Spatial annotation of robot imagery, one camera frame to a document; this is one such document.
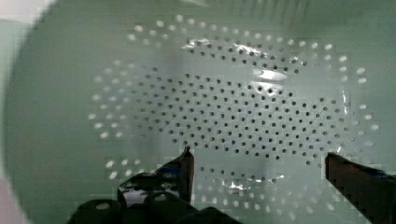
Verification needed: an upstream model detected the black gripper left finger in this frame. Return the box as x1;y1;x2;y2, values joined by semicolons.
117;146;194;205

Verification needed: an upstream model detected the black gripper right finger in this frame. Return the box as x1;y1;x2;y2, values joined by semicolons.
325;153;396;224

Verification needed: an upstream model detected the mint green oval strainer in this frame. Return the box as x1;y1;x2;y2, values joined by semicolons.
1;0;395;224

